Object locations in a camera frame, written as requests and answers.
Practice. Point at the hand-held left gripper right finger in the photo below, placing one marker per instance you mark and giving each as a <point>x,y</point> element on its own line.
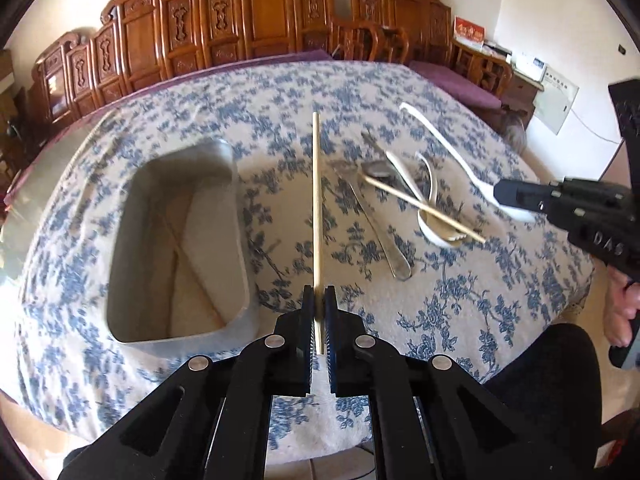
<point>330,322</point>

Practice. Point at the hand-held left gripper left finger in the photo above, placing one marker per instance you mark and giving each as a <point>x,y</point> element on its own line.
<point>309,322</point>

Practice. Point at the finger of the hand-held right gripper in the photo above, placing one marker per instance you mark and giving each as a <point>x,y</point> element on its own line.
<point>515,192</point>

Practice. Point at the long white plastic spoon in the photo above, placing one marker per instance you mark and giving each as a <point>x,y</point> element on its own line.
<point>450,150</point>

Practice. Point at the metal fork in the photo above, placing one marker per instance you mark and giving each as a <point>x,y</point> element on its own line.
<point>385,245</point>

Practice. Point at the wooden chopstick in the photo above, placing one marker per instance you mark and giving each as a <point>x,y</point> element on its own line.
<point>400,195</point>
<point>197,280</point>
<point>316,210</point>

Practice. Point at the short metal spoon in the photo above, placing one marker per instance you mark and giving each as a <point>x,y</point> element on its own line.
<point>381,169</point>

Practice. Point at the grey metal tray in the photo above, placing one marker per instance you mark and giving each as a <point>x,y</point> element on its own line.
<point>145,220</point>

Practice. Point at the person's right hand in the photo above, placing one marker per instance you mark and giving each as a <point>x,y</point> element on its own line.
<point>615,310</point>

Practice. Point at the wooden side table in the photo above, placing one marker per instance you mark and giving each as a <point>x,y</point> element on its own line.
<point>525,90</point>

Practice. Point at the blue floral tablecloth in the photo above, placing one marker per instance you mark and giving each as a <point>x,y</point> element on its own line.
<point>450,320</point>

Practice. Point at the white desk phone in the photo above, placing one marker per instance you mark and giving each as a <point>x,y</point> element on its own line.
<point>531,66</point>

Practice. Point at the purple armchair cushion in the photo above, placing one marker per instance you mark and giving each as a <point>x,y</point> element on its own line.
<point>450,80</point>

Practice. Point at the person's black pants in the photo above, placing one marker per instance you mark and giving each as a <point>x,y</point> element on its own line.
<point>550,385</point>

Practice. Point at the red gift box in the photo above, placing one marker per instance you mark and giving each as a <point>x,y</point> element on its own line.
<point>468,30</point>

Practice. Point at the wooden dining chair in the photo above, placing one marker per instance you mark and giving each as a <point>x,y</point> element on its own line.
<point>357,40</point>
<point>397,45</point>

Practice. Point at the carved wooden armchair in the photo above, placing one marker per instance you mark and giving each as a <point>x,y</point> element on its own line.
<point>410,5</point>

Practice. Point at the long purple sofa cushion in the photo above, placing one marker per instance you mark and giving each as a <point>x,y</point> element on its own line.
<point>280,57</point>

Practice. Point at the long carved wooden sofa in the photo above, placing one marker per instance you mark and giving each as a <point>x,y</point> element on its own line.
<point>270,15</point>

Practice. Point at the dark wooden chair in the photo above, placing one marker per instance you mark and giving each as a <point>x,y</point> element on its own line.
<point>17,135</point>

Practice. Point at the white wall panel box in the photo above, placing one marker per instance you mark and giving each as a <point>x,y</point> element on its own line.
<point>555,100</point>

